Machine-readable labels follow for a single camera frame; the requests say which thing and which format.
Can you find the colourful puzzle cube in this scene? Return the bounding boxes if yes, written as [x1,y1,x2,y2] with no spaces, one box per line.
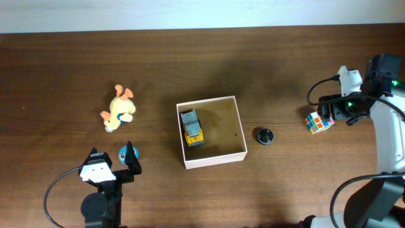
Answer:
[304,112,334,134]

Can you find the yellow grey toy truck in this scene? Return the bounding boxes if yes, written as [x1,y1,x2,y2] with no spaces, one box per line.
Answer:
[180,110,205,147]

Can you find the white cardboard box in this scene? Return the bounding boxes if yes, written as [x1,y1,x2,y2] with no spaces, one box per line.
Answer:
[176,96,247,169]

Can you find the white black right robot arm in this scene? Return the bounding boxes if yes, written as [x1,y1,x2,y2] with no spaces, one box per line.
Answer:
[299,53,404,228]

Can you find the blue ball toy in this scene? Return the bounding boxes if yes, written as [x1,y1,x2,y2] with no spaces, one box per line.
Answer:
[118,146,139,163]

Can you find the yellow plush bunny toy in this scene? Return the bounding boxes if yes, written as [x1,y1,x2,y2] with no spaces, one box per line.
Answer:
[100,84,136,132]

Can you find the black round cap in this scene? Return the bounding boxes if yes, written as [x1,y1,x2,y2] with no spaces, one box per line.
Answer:
[257,128,275,145]

